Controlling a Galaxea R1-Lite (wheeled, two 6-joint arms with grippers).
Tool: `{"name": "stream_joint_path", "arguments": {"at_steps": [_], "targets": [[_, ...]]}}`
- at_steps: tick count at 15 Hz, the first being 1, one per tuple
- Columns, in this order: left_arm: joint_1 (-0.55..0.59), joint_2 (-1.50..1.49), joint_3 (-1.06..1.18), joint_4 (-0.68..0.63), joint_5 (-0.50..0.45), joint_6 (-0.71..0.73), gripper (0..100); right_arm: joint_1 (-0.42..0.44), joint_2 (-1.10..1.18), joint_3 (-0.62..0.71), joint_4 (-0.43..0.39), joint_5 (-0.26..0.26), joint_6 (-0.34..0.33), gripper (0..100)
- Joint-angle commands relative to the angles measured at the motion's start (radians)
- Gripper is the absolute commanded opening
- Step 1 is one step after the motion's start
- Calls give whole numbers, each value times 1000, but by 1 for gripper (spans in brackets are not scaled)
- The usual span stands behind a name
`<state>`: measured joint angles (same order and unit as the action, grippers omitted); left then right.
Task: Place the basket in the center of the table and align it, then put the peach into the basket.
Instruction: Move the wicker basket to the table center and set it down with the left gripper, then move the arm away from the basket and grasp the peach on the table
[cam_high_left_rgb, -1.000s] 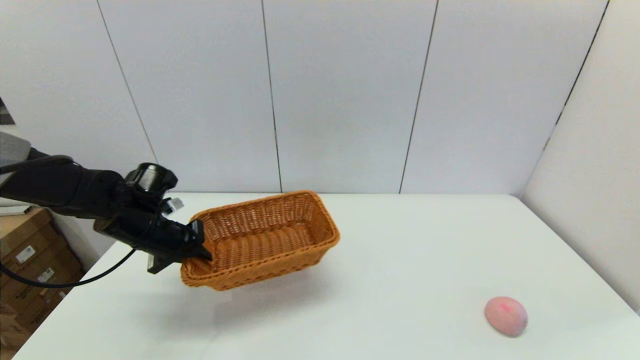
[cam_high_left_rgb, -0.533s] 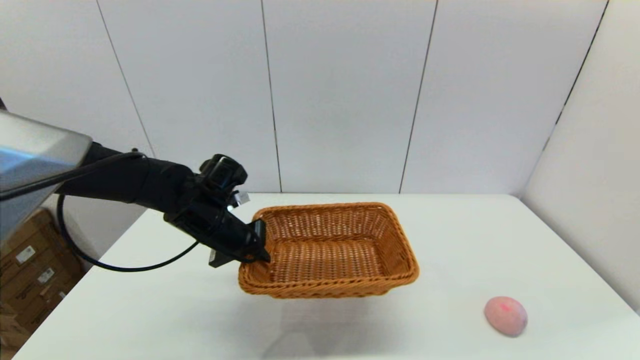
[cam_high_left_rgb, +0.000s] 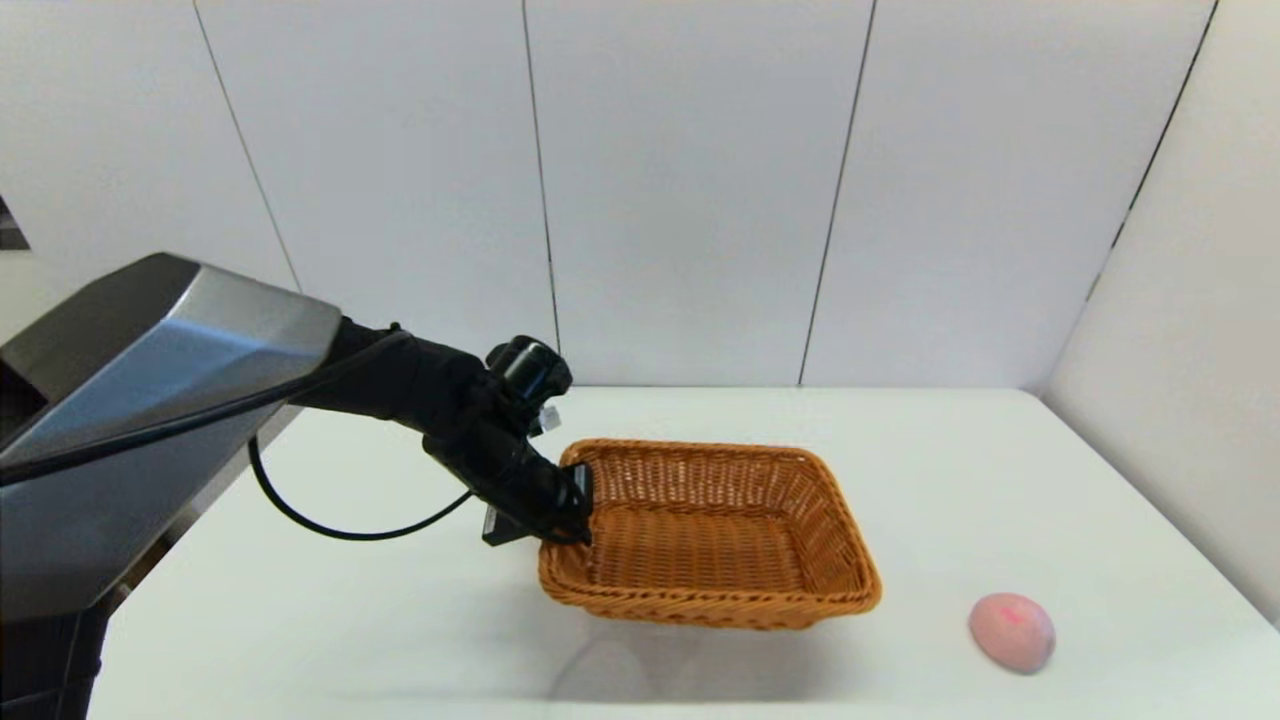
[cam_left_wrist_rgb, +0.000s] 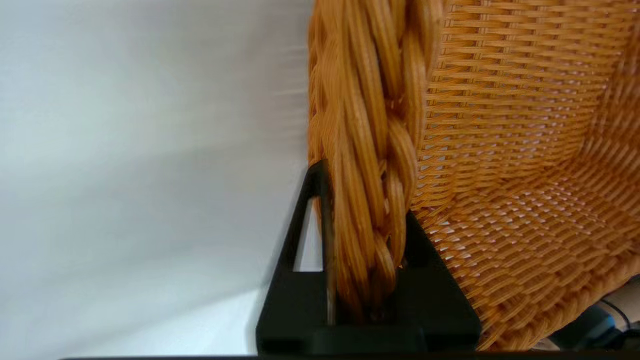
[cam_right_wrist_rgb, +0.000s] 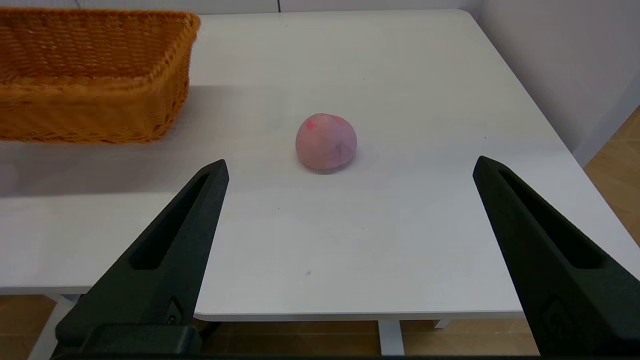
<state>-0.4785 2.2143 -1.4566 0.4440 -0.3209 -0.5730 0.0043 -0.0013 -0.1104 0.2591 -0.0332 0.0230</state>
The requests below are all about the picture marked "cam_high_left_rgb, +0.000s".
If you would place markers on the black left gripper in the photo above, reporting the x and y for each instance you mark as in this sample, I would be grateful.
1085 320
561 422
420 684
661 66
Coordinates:
500 465

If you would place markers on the orange woven wicker basket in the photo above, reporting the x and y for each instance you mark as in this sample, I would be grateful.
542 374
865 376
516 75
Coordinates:
700 545

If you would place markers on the silver and black left arm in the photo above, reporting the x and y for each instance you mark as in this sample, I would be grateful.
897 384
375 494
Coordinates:
150 400

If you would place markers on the pink peach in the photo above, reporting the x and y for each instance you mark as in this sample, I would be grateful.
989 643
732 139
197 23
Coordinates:
1012 632

